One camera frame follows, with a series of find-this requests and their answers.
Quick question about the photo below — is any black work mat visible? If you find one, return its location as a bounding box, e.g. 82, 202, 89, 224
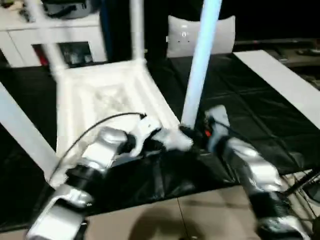
0, 52, 320, 231

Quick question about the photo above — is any white flat sheet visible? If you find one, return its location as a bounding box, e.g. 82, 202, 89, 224
233, 50, 320, 130

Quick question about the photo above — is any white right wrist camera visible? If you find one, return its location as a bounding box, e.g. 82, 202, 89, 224
204, 105, 232, 130

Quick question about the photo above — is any grey cushion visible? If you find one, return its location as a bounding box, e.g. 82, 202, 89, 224
166, 15, 237, 59

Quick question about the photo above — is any black stand leg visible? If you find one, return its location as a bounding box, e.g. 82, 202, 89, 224
282, 171, 320, 197

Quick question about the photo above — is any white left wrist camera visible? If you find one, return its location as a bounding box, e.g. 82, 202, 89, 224
129, 115, 164, 152

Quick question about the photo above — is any dark grey bag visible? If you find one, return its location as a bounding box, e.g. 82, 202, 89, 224
39, 0, 102, 20

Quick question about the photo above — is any white plastic table leg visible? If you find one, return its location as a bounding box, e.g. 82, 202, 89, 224
25, 0, 69, 77
130, 0, 148, 66
179, 0, 223, 130
0, 82, 59, 174

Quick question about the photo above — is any white cabinet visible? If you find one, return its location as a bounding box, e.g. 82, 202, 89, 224
0, 0, 109, 69

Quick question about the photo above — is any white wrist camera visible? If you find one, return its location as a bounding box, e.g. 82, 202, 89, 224
129, 115, 164, 152
204, 105, 232, 130

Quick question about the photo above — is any grey floor device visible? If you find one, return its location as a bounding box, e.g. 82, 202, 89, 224
306, 181, 320, 202

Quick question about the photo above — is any white plastic table top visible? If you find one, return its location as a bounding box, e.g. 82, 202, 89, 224
44, 59, 195, 187

